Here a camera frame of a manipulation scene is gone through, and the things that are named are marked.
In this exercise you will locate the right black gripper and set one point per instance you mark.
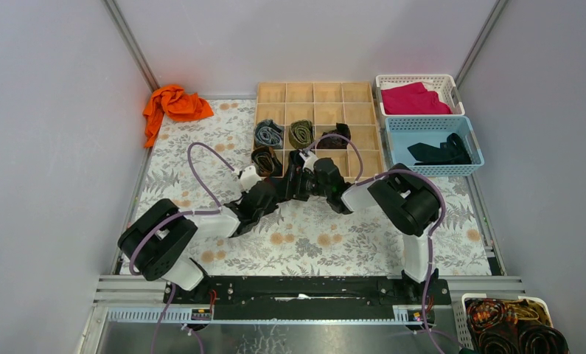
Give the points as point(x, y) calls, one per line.
point(298, 178)

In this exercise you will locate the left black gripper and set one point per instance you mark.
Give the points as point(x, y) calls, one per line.
point(283, 184)

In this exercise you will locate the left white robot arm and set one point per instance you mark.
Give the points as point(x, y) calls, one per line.
point(155, 243)

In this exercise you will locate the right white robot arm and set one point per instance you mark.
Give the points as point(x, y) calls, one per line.
point(408, 199)

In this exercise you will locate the white basket of ties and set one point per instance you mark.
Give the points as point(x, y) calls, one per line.
point(459, 305)

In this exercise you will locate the brown black rolled tie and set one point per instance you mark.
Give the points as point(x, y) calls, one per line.
point(266, 162)

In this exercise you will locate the dark brown patterned rolled tie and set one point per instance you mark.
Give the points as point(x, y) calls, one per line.
point(337, 138)

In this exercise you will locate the olive green rolled tie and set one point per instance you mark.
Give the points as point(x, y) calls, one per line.
point(301, 134)

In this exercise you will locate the grey blue rolled tie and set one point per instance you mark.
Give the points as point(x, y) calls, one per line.
point(268, 133)

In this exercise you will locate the wooden compartment tray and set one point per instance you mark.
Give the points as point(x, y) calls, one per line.
point(325, 104)

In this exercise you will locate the floral table mat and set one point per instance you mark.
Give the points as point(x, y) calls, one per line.
point(190, 165)

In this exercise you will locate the magenta cloth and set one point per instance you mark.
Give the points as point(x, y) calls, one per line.
point(413, 99)

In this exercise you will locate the blue plastic basket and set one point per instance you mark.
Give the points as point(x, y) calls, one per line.
point(403, 132)

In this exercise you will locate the orange cloth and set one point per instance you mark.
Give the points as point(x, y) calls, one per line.
point(172, 101)

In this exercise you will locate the dark green tie in basket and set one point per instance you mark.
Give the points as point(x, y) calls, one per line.
point(452, 151)

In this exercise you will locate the white plastic basket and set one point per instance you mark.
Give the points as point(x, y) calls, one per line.
point(443, 84)

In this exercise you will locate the orange black patterned tie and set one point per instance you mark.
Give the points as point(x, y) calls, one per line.
point(511, 327)

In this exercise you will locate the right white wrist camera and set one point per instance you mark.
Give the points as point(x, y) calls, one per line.
point(308, 159)

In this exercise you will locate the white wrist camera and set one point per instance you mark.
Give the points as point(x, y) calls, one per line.
point(247, 177)
point(308, 159)

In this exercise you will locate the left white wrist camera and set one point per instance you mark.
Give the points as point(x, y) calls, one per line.
point(247, 177)

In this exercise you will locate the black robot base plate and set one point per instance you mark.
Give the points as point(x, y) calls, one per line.
point(266, 294)

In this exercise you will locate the perforated metal cable rail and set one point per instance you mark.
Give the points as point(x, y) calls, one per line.
point(367, 315)

